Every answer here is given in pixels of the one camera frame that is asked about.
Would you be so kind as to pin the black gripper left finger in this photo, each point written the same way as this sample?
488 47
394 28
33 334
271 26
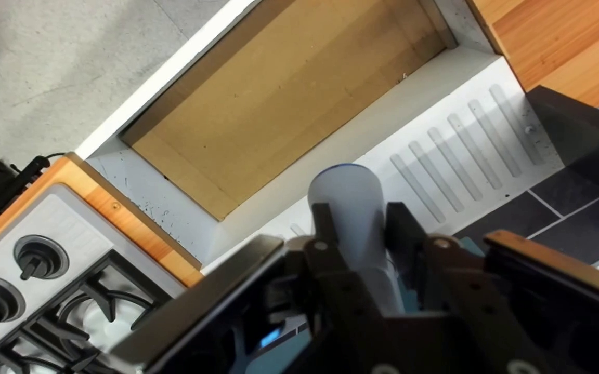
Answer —
345 318

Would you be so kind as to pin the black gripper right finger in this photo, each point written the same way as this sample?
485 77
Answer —
463 325

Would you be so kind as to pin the white toy sink basin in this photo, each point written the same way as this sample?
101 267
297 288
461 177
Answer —
225 137

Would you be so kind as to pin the toy stove top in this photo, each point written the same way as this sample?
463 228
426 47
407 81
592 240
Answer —
71 288

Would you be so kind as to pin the wooden toy kitchen counter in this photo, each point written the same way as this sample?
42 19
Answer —
548 41

